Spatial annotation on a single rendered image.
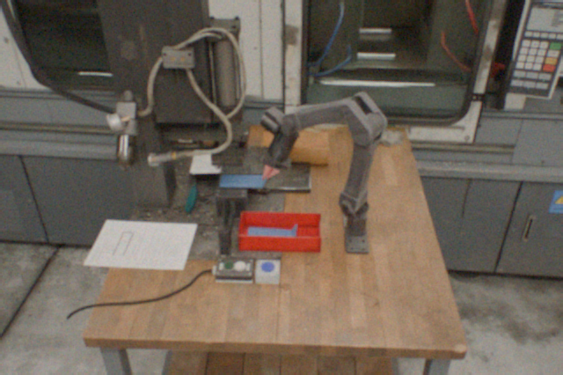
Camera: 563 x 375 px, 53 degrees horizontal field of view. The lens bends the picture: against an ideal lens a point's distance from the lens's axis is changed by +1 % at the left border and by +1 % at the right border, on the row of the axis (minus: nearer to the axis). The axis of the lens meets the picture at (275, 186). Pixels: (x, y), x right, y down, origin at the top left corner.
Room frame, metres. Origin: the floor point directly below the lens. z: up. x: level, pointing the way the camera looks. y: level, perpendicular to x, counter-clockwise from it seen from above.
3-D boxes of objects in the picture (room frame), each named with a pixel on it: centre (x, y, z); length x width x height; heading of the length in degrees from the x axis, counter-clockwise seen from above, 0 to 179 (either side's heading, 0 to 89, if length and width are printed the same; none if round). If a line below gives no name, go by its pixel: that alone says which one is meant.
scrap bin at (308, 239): (1.32, -0.01, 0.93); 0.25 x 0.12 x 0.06; 87
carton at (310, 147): (1.81, -0.07, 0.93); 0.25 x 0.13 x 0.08; 87
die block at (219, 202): (1.53, 0.14, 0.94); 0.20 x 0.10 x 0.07; 177
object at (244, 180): (1.52, 0.11, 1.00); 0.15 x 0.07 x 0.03; 87
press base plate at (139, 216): (1.56, 0.22, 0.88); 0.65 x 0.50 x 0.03; 177
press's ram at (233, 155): (1.52, 0.21, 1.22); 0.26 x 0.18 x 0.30; 87
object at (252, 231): (1.33, 0.01, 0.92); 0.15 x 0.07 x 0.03; 83
